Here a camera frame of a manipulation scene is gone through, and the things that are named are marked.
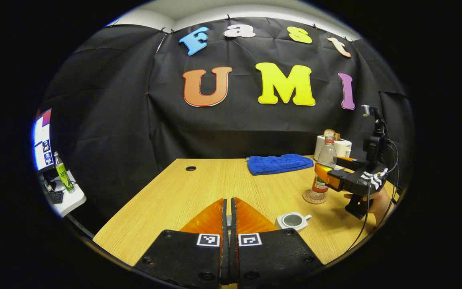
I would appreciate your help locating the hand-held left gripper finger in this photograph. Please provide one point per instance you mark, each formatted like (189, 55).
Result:
(234, 257)
(223, 257)

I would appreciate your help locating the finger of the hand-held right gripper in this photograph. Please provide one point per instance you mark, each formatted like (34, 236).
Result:
(351, 163)
(343, 180)

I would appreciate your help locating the clear plastic water bottle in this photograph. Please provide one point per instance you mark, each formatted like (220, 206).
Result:
(327, 156)

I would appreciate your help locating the round brown coaster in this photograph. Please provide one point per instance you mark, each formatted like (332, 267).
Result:
(309, 198)

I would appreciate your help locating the small white teacup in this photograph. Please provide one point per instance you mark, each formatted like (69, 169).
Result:
(293, 220)

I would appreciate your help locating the green label drink bottle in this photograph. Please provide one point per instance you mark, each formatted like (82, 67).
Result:
(63, 174)

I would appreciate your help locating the white toaster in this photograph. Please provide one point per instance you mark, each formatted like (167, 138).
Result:
(343, 147)

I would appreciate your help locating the bread slice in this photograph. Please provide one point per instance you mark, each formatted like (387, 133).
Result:
(331, 133)

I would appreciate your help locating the blue folded towel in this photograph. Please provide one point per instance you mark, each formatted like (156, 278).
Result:
(279, 163)

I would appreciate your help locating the white side table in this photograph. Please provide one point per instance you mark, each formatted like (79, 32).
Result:
(72, 198)

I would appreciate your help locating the black backdrop cloth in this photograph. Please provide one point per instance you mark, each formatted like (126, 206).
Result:
(114, 120)

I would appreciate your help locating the black keyboard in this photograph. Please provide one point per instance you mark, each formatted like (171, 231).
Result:
(55, 196)

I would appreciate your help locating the computer monitor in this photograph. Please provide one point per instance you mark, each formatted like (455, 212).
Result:
(41, 140)

